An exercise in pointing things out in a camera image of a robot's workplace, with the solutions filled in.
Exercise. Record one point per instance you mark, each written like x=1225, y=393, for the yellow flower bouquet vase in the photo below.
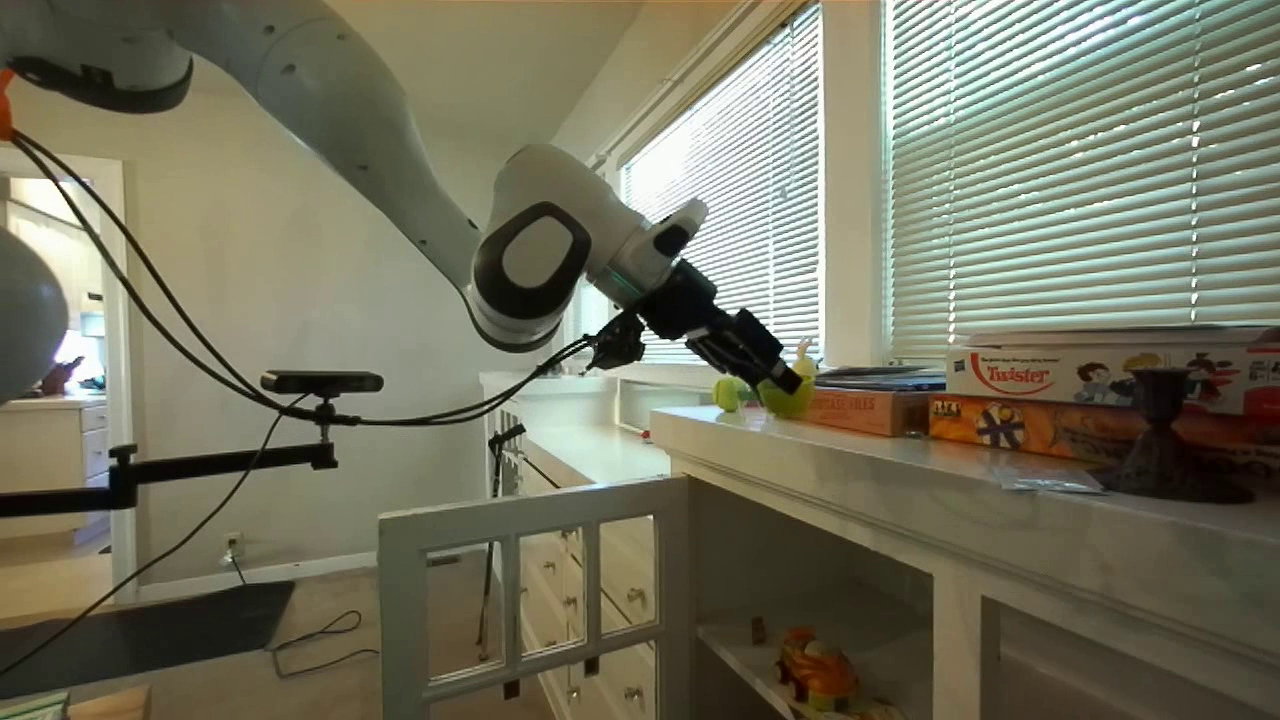
x=1162, y=461

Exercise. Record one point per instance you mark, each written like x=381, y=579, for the orange board game box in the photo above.
x=1031, y=427

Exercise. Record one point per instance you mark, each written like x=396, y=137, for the black camera on stand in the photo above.
x=320, y=380

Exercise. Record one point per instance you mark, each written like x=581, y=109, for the white board game box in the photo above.
x=1233, y=370

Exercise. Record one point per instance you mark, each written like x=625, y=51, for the yellow-green tennis ball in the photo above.
x=728, y=393

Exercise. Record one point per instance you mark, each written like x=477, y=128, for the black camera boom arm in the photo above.
x=56, y=461

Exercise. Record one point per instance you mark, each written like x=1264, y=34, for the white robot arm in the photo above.
x=555, y=221

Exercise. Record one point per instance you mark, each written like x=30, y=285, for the orange green toy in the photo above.
x=812, y=675

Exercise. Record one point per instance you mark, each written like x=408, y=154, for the yellow cup with ears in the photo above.
x=792, y=406

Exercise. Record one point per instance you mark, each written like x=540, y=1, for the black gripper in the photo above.
x=728, y=340

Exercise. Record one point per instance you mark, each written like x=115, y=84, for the white cabinet door near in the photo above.
x=572, y=592

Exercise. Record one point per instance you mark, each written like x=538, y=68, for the window blinds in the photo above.
x=911, y=175

